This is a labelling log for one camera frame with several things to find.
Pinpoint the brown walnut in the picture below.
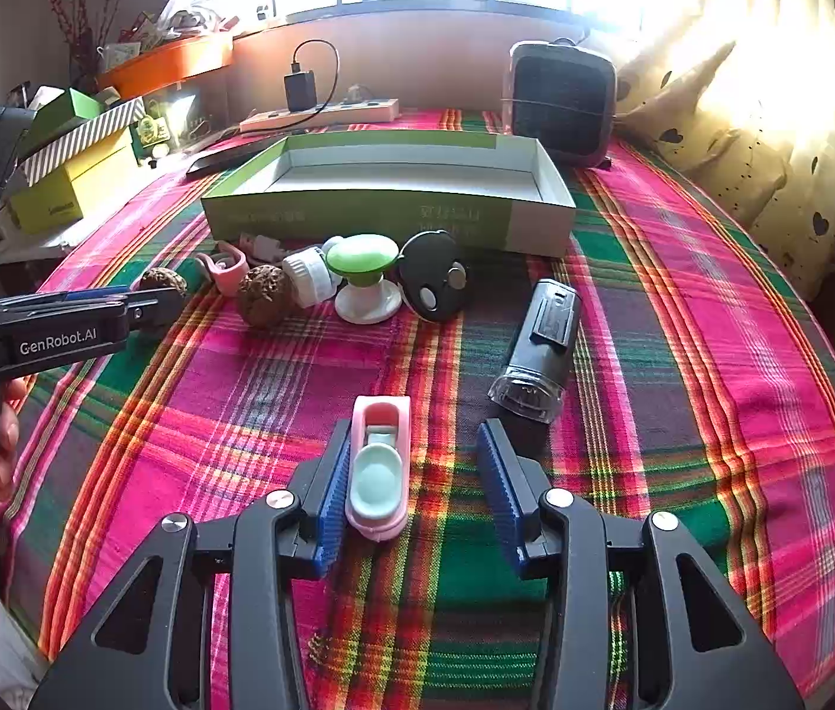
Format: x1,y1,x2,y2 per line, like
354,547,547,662
135,266,188,298
237,263,294,328

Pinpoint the white ribbed bottle cap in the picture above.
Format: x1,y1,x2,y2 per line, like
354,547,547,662
281,246,341,309

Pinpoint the green white suction knob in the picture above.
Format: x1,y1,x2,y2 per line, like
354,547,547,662
326,234,403,325

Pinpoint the pink nail clipper case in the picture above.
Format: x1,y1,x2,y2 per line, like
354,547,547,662
345,396,411,542

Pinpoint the black clear flashlight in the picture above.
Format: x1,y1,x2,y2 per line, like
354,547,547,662
488,277,581,425

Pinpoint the person's left hand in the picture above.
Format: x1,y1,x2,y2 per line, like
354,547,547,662
0,378,28,502

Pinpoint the yellow box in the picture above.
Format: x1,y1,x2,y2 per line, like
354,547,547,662
10,128,143,234

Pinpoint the striped box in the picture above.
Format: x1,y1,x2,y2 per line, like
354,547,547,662
21,98,145,186

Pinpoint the black smartphone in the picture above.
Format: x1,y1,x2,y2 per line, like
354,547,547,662
185,135,284,180

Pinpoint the orange tray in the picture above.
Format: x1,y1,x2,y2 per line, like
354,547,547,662
97,34,233,99

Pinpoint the plaid tablecloth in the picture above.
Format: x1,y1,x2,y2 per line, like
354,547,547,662
4,144,835,708

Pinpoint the white power strip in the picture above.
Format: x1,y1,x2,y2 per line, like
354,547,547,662
238,98,400,133

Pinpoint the green white cardboard box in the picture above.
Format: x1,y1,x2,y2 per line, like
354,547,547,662
201,130,576,258

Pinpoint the pink black mini heater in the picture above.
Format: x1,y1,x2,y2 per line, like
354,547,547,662
503,37,618,169

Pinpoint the black charger with cable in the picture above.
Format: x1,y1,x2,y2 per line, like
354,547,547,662
283,38,341,115

